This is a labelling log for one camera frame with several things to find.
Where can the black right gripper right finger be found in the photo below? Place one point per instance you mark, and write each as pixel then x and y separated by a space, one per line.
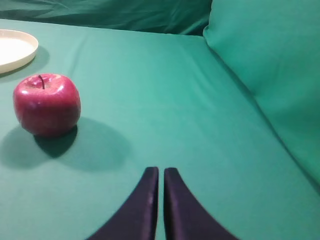
pixel 184 217

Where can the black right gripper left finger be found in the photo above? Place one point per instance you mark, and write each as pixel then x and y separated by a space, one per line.
pixel 137 217

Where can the red apple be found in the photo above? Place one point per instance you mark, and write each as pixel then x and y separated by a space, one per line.
pixel 47 104

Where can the yellow plate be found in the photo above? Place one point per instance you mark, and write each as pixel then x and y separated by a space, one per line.
pixel 17 49

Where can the green table cloth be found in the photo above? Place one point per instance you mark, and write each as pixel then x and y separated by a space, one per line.
pixel 55 214

